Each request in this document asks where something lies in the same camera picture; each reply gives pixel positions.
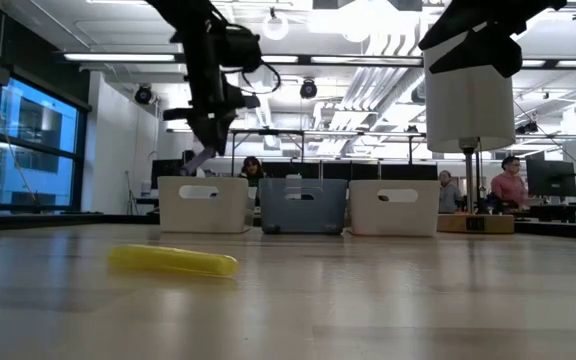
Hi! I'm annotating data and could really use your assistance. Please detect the person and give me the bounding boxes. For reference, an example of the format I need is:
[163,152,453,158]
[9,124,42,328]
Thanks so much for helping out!
[489,155,530,209]
[437,169,465,215]
[239,155,268,207]

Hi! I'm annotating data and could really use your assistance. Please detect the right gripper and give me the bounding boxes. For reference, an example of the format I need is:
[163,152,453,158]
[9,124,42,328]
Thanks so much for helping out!
[419,0,569,79]

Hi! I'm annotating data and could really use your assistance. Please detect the white lamp shade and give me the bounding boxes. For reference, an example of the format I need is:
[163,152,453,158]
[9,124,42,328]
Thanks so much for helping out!
[423,29,517,154]

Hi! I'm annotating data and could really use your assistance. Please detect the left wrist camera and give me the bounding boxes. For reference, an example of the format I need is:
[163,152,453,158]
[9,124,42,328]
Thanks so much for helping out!
[225,24,265,74]

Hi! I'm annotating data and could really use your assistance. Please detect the wooden lamp base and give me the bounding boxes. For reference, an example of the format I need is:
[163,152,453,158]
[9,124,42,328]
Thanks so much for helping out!
[436,213,516,235]

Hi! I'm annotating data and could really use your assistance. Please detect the round white pendant lamp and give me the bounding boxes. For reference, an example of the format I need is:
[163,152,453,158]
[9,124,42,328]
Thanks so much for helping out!
[261,7,290,42]

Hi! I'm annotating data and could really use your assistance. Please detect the white plastic bin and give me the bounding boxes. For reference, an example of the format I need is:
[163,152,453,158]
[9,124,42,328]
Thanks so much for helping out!
[348,179,442,238]
[158,176,250,235]

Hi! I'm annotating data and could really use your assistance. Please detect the black monitor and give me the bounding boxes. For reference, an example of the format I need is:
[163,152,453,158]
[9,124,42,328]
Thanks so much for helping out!
[150,158,190,190]
[526,159,576,198]

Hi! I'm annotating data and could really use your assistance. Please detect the ceiling light strip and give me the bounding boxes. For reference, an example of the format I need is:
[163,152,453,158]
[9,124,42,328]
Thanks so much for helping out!
[310,55,424,66]
[63,52,177,63]
[260,53,300,64]

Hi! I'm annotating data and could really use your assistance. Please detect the broom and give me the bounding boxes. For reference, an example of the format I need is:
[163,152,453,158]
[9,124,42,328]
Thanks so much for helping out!
[124,169,138,216]

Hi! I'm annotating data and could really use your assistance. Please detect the window with dark frame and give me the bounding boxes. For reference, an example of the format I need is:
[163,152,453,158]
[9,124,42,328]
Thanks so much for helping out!
[0,74,92,212]

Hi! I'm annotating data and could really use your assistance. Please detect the yellow highlighter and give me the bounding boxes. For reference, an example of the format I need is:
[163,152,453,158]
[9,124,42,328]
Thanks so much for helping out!
[107,243,241,279]

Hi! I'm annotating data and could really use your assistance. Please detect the metal lamp pole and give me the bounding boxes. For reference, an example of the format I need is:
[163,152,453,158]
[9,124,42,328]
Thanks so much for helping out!
[464,139,476,216]

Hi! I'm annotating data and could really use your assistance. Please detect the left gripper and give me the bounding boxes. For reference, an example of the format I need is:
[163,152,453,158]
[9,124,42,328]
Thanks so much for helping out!
[162,74,262,156]

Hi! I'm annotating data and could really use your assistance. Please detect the black round ceiling spotlight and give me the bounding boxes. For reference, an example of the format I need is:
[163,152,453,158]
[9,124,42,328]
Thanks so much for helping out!
[134,84,154,106]
[299,78,318,100]

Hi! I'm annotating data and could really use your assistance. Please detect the grey plastic bin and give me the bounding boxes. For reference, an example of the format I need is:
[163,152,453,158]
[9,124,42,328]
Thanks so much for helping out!
[258,178,348,236]

